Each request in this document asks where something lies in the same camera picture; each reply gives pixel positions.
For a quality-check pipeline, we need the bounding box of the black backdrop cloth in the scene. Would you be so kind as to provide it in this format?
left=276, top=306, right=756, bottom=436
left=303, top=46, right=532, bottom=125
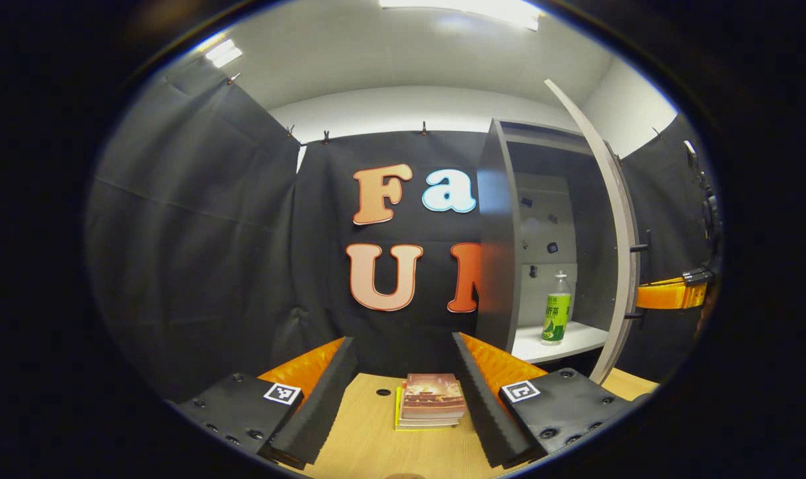
left=85, top=57, right=716, bottom=400

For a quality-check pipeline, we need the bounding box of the black cabinet door handle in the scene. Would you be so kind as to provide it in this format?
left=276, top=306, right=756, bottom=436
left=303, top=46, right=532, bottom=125
left=624, top=229, right=654, bottom=321

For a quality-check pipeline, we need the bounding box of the large ceiling light panel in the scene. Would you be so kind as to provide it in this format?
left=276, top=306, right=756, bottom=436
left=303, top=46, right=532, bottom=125
left=378, top=0, right=543, bottom=32

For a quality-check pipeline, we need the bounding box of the green label bottle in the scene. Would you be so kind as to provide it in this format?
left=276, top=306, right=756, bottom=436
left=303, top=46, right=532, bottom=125
left=541, top=270, right=572, bottom=345

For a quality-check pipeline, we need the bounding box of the grey cabinet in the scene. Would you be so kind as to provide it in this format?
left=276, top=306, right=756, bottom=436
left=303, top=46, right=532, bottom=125
left=476, top=118, right=626, bottom=367

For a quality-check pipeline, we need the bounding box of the small ceiling light panel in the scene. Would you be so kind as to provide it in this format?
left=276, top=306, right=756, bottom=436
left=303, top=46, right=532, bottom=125
left=205, top=39, right=244, bottom=69

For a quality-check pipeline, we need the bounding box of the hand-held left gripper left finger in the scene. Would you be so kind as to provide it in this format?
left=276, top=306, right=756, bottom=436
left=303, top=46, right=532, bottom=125
left=166, top=336, right=358, bottom=470

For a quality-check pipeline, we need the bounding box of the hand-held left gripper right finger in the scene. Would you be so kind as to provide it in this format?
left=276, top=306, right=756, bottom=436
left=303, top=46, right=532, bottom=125
left=451, top=331, right=651, bottom=470

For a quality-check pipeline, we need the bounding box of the yellow book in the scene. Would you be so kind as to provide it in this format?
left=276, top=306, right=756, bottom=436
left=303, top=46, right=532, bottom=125
left=394, top=386, right=458, bottom=432

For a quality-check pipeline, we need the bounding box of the red cover book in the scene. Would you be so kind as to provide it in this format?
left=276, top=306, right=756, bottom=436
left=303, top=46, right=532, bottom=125
left=401, top=373, right=467, bottom=421

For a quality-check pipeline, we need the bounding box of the beige cabinet door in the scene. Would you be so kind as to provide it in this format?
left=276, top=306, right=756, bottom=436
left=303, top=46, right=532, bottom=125
left=544, top=79, right=642, bottom=387

